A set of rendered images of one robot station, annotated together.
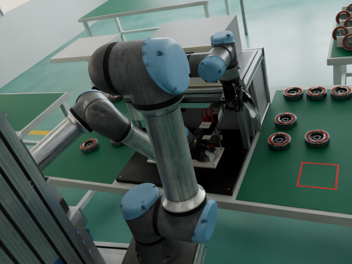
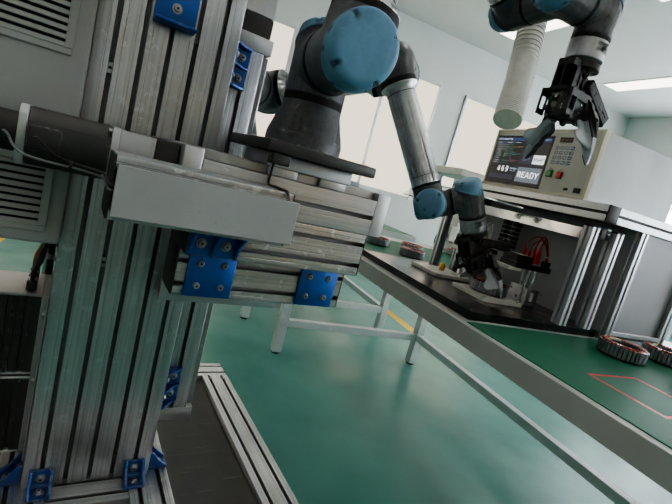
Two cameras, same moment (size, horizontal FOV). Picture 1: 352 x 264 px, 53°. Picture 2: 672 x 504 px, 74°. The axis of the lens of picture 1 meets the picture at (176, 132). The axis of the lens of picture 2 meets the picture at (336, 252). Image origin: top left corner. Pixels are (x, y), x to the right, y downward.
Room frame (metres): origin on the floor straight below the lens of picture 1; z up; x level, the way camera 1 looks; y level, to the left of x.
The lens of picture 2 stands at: (0.05, -0.43, 1.00)
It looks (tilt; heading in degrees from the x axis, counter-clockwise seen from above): 9 degrees down; 32
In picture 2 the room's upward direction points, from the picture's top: 15 degrees clockwise
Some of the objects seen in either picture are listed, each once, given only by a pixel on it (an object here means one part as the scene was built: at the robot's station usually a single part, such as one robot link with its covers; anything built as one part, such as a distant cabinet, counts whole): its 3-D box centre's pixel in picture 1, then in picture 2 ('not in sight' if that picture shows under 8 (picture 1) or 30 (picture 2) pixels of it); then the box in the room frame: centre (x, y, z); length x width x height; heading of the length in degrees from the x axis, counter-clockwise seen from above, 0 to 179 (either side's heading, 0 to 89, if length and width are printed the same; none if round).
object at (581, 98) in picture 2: (231, 92); (570, 93); (1.08, -0.23, 1.29); 0.09 x 0.08 x 0.12; 155
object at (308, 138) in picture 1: (317, 138); not in sight; (1.32, -0.65, 0.77); 0.11 x 0.11 x 0.04
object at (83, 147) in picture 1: (89, 145); (378, 240); (1.91, 0.54, 0.77); 0.11 x 0.11 x 0.04
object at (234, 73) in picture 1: (229, 70); (586, 54); (1.09, -0.23, 1.37); 0.08 x 0.08 x 0.05
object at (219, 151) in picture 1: (206, 156); (485, 294); (1.44, -0.11, 0.78); 0.15 x 0.15 x 0.01; 57
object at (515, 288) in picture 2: (213, 136); (522, 294); (1.56, -0.19, 0.80); 0.07 x 0.05 x 0.06; 57
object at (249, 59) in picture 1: (193, 72); (560, 209); (1.77, -0.18, 1.09); 0.68 x 0.44 x 0.05; 57
